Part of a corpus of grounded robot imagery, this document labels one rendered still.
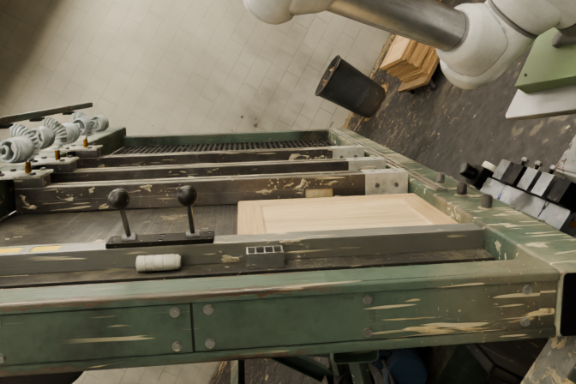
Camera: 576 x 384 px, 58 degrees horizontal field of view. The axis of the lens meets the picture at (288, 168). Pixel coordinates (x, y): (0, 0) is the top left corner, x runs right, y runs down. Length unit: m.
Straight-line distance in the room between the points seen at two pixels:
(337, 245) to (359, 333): 0.25
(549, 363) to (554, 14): 0.77
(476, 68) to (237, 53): 5.43
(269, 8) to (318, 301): 0.58
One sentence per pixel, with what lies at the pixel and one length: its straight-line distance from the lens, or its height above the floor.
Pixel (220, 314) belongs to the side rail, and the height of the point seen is 1.32.
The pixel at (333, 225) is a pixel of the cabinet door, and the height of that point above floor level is 1.12.
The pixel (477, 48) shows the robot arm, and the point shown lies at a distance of 1.35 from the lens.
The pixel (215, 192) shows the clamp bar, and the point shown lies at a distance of 1.45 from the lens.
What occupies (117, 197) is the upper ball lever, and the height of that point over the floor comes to 1.55.
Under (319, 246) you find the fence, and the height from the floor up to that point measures 1.17.
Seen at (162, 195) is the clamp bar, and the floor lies 1.49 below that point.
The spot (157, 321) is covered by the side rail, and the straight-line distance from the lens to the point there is 0.79.
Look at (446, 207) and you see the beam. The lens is 1.28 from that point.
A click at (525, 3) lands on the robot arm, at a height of 0.97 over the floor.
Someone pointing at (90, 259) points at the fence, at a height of 1.54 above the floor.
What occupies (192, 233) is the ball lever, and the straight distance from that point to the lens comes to 1.02.
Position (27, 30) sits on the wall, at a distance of 6.96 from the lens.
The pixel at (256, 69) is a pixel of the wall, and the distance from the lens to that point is 6.65.
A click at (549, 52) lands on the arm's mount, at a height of 0.79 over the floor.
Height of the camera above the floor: 1.46
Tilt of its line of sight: 9 degrees down
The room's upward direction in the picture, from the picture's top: 62 degrees counter-clockwise
